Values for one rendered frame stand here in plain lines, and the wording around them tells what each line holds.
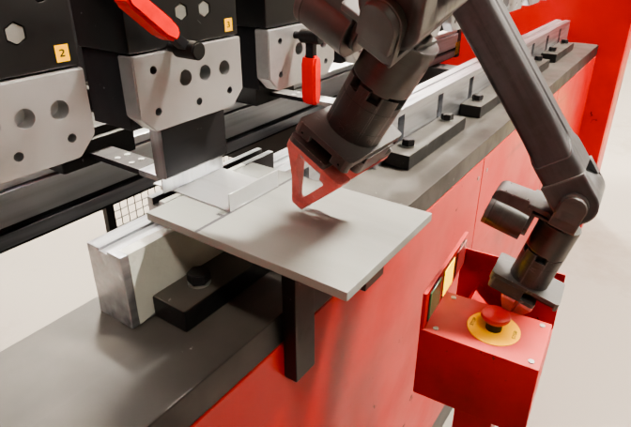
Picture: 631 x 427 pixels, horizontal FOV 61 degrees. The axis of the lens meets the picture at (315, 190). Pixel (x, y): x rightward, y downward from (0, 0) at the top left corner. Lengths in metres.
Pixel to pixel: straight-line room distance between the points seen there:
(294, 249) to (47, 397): 0.28
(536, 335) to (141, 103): 0.60
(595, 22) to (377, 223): 2.12
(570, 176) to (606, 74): 1.89
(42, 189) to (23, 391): 0.32
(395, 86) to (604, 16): 2.17
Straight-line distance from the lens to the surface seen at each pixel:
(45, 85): 0.49
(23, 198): 0.84
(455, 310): 0.83
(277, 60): 0.69
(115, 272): 0.62
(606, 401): 1.96
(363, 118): 0.47
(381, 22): 0.39
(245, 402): 0.66
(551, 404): 1.88
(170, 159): 0.63
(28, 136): 0.49
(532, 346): 0.80
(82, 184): 0.88
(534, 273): 0.83
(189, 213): 0.61
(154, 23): 0.51
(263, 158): 0.75
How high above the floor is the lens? 1.27
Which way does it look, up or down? 25 degrees down
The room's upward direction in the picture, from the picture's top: straight up
